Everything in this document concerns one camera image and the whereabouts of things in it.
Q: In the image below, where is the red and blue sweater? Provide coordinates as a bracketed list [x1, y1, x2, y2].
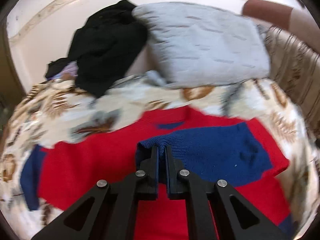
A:
[20, 106, 293, 239]

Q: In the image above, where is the black clothes pile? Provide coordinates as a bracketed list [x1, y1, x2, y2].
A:
[45, 0, 148, 98]

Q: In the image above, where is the leaf pattern blanket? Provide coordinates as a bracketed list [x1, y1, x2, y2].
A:
[1, 77, 319, 239]

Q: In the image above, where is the purple cloth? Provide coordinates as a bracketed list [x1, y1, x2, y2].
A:
[53, 61, 78, 80]

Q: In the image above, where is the striped floral cushion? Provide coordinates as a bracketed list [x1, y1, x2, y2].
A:
[265, 27, 319, 139]

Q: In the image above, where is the grey quilted pillow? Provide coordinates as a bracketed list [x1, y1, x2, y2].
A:
[132, 2, 270, 88]

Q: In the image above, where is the brown beige sofa backrest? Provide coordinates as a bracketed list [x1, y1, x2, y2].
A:
[242, 0, 319, 52]

